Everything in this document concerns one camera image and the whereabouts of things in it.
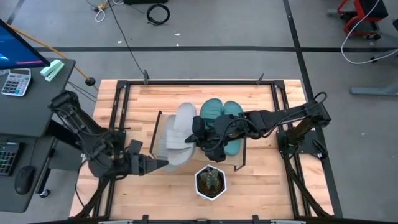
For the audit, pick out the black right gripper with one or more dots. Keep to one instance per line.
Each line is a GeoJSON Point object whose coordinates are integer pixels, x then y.
{"type": "Point", "coordinates": [224, 130]}

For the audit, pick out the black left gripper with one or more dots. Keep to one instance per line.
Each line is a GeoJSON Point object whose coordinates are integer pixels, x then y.
{"type": "Point", "coordinates": [136, 165]}

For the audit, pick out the grey slide sandal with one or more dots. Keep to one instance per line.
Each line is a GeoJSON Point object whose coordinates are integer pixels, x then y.
{"type": "Point", "coordinates": [183, 118]}
{"type": "Point", "coordinates": [163, 137]}

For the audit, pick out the green slide sandal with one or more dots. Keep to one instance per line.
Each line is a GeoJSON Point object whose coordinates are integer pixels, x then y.
{"type": "Point", "coordinates": [211, 109]}
{"type": "Point", "coordinates": [233, 147]}

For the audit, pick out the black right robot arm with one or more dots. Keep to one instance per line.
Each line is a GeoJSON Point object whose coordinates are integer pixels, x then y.
{"type": "Point", "coordinates": [280, 116]}

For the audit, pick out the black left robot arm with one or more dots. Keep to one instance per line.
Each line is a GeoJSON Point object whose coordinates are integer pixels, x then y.
{"type": "Point", "coordinates": [77, 124]}

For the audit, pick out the green cactus plant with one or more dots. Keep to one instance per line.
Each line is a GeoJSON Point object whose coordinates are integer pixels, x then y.
{"type": "Point", "coordinates": [209, 179]}

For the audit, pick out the white hexagonal plant pot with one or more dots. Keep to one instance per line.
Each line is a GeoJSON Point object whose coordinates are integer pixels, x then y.
{"type": "Point", "coordinates": [211, 198]}

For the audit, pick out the black round knob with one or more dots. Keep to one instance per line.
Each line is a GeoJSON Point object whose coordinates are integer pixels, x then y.
{"type": "Point", "coordinates": [90, 81]}

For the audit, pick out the black desk caster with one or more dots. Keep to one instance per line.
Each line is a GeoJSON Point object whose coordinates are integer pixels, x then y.
{"type": "Point", "coordinates": [45, 193]}

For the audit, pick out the black office desk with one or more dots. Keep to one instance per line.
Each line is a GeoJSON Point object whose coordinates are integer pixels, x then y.
{"type": "Point", "coordinates": [31, 124]}

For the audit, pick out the black computer mouse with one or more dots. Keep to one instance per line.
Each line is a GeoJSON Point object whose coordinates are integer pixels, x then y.
{"type": "Point", "coordinates": [25, 179]}

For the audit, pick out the mint green stapler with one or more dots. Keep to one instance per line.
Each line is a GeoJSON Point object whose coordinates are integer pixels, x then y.
{"type": "Point", "coordinates": [51, 71]}

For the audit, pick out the black box on floor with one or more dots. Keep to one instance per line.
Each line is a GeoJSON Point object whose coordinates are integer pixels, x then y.
{"type": "Point", "coordinates": [146, 2]}

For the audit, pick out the black backlit keyboard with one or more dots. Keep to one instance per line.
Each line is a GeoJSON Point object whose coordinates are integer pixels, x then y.
{"type": "Point", "coordinates": [7, 158]}

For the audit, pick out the grey desk calculator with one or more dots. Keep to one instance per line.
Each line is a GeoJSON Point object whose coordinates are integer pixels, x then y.
{"type": "Point", "coordinates": [15, 82]}

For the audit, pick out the yellow plug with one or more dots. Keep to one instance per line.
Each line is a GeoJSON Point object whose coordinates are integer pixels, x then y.
{"type": "Point", "coordinates": [102, 6]}

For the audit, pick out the black computer monitor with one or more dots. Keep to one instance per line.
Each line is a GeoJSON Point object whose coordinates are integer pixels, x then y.
{"type": "Point", "coordinates": [15, 49]}

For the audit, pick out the grey metal furniture leg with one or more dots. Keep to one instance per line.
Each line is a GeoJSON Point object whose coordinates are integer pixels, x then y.
{"type": "Point", "coordinates": [376, 91]}
{"type": "Point", "coordinates": [388, 53]}

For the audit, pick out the red framed cart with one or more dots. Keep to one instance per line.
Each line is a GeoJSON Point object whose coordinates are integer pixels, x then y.
{"type": "Point", "coordinates": [373, 9]}

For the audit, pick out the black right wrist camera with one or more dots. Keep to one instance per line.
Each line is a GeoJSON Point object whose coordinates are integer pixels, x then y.
{"type": "Point", "coordinates": [198, 125]}

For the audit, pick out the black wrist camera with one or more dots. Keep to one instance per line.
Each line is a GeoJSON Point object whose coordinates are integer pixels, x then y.
{"type": "Point", "coordinates": [136, 147]}
{"type": "Point", "coordinates": [198, 125]}

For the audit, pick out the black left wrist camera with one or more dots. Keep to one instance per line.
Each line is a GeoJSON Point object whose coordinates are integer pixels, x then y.
{"type": "Point", "coordinates": [136, 147]}

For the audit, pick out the wooden shelf with black frame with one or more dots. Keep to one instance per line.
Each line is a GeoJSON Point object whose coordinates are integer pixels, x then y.
{"type": "Point", "coordinates": [234, 161]}

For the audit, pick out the black aluminium table frame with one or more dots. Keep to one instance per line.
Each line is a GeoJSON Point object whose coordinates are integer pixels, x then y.
{"type": "Point", "coordinates": [186, 82]}

